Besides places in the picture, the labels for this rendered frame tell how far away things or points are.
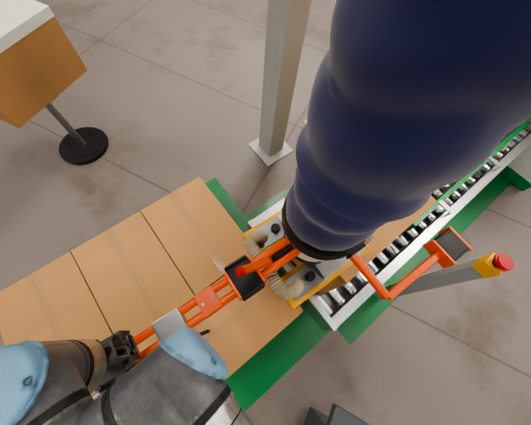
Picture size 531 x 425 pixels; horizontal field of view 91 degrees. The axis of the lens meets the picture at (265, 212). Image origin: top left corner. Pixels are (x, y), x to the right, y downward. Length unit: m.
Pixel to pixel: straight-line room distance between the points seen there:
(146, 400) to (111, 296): 1.22
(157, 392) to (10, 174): 2.76
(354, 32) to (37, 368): 0.47
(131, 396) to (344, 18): 0.44
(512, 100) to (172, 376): 0.41
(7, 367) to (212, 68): 3.06
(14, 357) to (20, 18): 1.94
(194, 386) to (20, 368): 0.19
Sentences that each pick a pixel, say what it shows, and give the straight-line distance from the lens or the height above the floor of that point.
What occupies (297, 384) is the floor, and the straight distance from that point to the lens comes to 2.01.
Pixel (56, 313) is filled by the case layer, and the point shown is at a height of 0.54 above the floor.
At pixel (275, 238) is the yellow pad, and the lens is 0.87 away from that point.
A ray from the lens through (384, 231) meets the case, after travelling 1.22.
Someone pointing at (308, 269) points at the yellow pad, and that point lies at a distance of 0.86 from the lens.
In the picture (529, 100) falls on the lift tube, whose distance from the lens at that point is 0.29.
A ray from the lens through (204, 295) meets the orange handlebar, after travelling 0.72.
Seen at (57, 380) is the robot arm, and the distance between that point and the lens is 0.45.
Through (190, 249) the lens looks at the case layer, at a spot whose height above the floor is 0.54.
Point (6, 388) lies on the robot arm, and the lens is 0.44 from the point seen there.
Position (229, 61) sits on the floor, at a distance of 3.34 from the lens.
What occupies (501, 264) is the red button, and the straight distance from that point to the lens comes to 1.34.
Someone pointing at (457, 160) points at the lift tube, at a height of 1.75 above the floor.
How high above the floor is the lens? 1.95
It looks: 66 degrees down
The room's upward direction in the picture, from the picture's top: 9 degrees clockwise
